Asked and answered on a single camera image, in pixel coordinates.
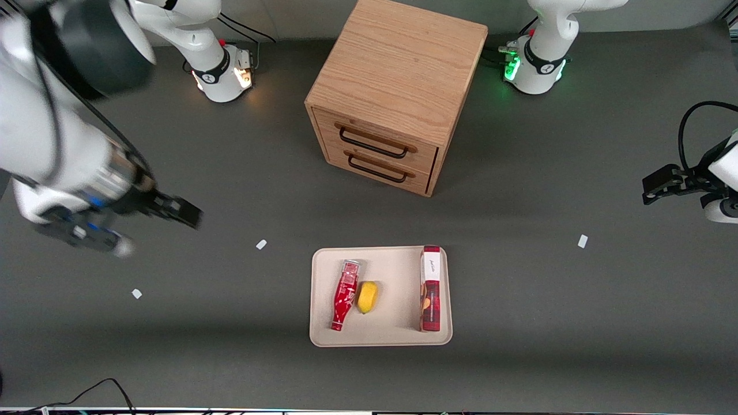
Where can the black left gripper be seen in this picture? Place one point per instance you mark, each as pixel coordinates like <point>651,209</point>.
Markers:
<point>696,175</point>

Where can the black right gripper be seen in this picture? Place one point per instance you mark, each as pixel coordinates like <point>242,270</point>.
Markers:
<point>146,201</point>

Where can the red ketchup bottle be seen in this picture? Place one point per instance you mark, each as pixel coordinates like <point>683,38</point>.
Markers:
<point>345,294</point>

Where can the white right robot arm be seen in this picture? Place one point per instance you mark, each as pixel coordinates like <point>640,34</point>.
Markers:
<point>34,132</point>

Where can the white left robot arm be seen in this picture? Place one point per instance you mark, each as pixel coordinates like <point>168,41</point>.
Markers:
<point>545,34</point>

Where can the beige plastic tray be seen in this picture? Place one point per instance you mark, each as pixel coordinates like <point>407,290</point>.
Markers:
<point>398,271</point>

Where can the wooden drawer front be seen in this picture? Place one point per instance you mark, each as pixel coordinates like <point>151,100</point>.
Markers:
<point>426,147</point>
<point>340,157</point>

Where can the yellow lemon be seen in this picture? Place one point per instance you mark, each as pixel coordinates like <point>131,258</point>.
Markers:
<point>368,297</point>

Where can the red and white carton box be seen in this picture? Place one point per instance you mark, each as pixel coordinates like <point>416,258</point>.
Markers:
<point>431,294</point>

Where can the wooden drawer cabinet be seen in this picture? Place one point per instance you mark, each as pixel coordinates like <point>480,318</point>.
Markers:
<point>398,63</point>

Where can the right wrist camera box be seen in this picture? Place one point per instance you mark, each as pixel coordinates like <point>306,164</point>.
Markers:
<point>86,233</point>

